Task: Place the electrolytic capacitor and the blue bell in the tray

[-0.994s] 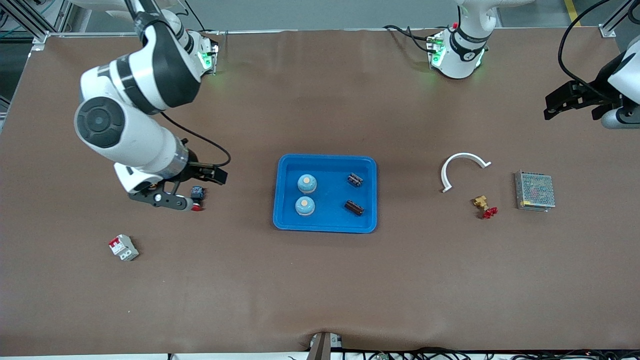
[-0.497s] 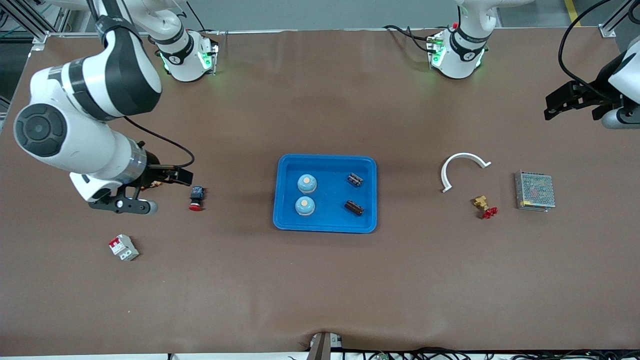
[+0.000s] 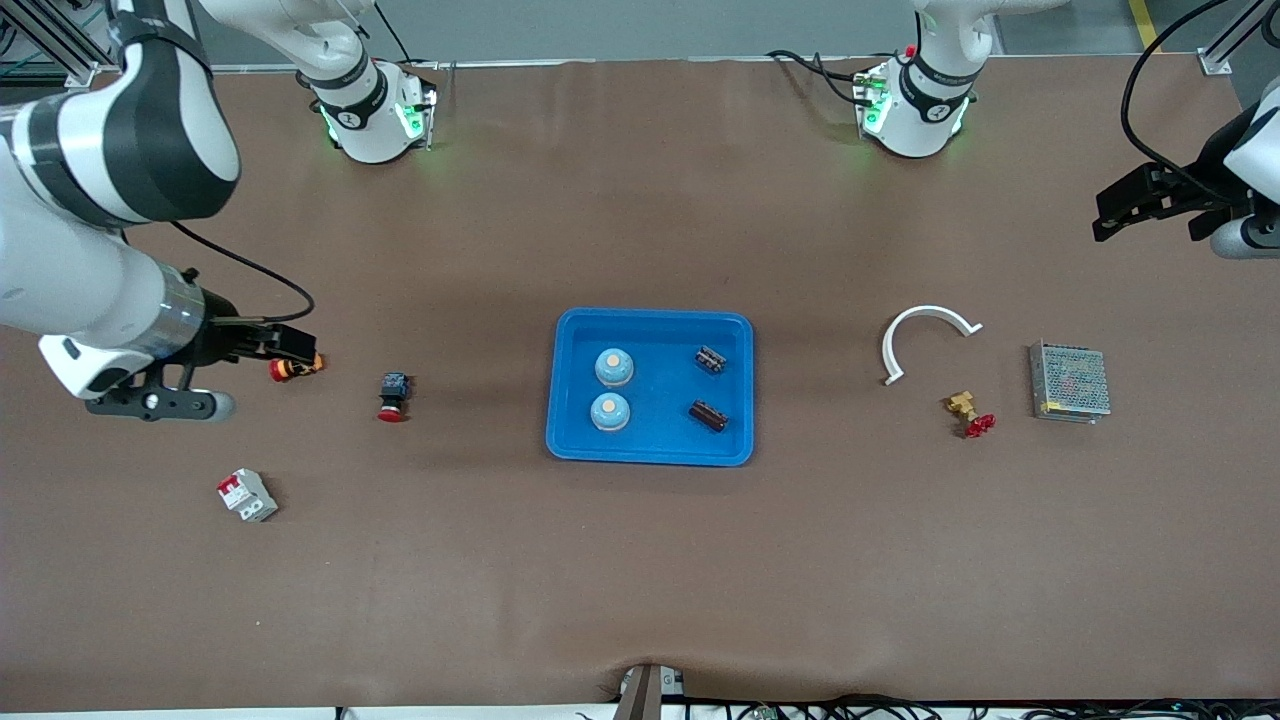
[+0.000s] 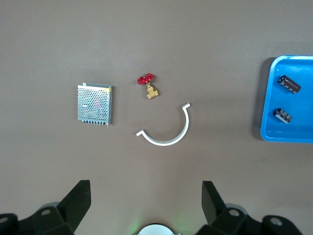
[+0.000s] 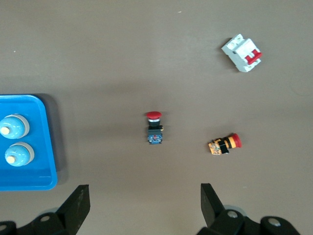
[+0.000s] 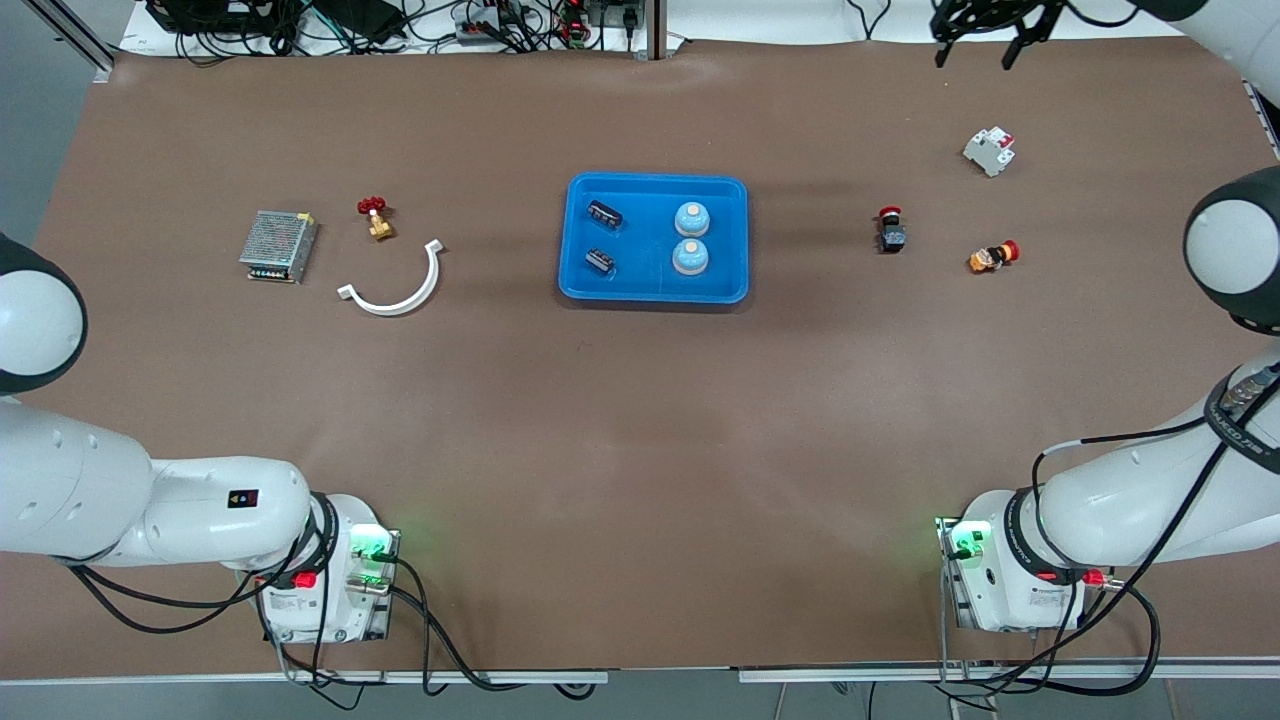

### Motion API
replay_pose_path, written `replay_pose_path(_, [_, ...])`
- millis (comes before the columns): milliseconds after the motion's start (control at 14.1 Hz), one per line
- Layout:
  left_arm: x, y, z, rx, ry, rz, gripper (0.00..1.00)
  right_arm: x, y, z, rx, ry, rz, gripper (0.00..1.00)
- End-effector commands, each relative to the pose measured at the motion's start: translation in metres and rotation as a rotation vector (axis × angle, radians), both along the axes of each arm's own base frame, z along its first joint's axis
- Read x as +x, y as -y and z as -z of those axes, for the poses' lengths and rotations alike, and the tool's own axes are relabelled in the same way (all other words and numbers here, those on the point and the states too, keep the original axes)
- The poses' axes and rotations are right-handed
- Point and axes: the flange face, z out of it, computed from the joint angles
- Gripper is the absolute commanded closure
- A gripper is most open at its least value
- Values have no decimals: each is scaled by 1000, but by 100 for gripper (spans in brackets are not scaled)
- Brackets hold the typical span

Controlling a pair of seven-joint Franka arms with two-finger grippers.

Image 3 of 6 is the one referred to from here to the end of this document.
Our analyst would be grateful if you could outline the brass valve red handle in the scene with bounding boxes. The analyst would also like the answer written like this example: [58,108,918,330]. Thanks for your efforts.
[945,390,997,440]

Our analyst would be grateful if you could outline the grey brown camera mount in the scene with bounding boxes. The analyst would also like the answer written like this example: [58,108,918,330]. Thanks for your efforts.
[612,662,689,720]

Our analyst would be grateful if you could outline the white curved pipe clamp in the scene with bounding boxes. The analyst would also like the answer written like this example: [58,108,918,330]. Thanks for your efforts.
[881,305,984,387]

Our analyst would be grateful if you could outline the orange red emergency button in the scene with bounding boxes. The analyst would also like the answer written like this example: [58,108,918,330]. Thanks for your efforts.
[268,352,327,384]

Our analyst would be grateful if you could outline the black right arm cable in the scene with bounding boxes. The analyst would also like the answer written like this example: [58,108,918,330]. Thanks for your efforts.
[168,220,316,326]

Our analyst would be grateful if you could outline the metal mesh power supply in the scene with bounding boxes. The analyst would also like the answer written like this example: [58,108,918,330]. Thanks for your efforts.
[1028,341,1112,425]

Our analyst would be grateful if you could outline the brown table mat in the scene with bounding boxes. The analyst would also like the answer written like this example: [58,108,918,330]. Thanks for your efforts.
[0,55,1280,713]

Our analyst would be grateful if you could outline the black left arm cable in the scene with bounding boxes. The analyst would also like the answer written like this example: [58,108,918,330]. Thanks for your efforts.
[1120,0,1280,201]

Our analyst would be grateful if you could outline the aluminium frame profile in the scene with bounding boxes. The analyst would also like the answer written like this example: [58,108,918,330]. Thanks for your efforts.
[1200,0,1280,76]
[0,0,106,91]

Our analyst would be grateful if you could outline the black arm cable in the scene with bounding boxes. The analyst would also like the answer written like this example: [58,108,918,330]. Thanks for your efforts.
[168,220,316,326]
[1120,0,1280,201]

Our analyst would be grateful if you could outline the white red circuit breaker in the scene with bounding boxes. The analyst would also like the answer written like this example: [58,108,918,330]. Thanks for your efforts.
[217,468,280,524]

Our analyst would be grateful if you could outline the black base cable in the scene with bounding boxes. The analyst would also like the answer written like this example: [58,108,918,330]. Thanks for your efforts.
[375,0,441,71]
[768,48,871,106]

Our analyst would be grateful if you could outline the blue plastic tray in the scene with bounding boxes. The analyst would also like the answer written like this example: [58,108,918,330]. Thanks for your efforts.
[545,307,756,468]

